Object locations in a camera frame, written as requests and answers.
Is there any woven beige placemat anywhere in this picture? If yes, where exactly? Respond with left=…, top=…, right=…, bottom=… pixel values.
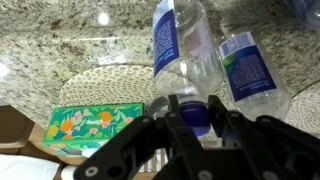
left=284, top=80, right=320, bottom=135
left=58, top=64, right=241, bottom=113

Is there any wooden chair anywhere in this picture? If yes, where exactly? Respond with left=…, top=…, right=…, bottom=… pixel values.
left=138, top=148, right=170, bottom=174
left=0, top=104, right=88, bottom=167

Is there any green floral tissue box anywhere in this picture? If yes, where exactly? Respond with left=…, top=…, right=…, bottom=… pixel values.
left=42, top=102, right=145, bottom=158

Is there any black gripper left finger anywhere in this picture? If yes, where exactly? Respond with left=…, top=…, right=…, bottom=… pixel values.
left=73, top=94, right=208, bottom=180

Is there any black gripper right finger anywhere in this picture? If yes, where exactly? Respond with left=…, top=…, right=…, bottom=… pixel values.
left=207, top=95, right=320, bottom=180

